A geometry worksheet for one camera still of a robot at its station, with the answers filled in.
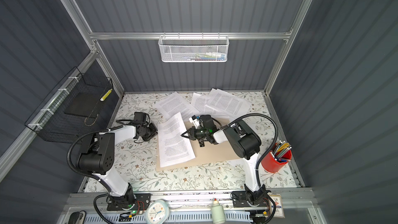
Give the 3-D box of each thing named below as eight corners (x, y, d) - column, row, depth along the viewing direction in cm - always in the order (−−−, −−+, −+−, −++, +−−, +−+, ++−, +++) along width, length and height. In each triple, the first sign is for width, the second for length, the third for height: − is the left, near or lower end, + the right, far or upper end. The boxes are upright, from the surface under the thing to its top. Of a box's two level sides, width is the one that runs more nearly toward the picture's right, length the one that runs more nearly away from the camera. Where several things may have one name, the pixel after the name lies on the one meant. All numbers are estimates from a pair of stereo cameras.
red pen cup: (263, 173, 84) (274, 162, 71) (259, 153, 91) (267, 140, 78) (283, 173, 84) (297, 162, 71) (276, 153, 91) (288, 140, 78)
